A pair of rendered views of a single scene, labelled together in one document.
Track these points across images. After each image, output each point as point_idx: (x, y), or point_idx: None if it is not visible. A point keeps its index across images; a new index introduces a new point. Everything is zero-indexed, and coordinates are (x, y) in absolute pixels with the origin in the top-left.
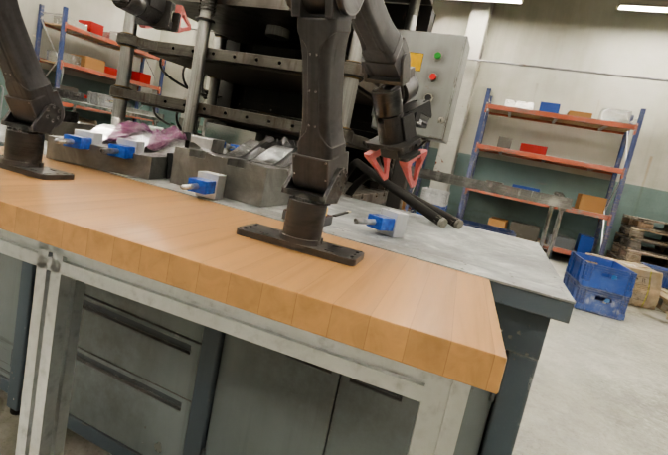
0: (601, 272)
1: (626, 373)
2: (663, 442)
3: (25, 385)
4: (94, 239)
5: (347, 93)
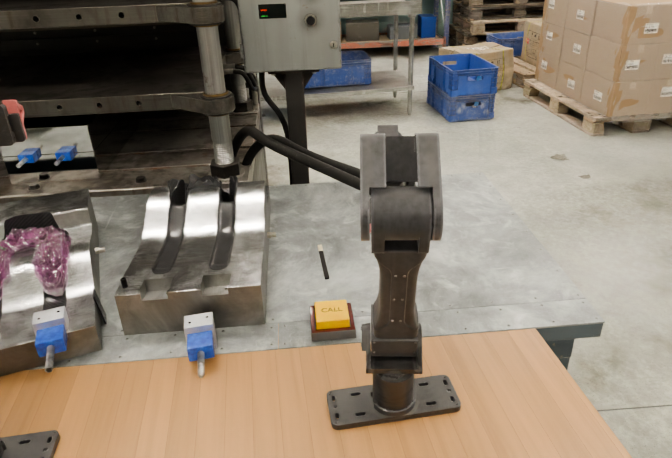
0: (466, 77)
1: (519, 187)
2: (570, 252)
3: None
4: None
5: (210, 49)
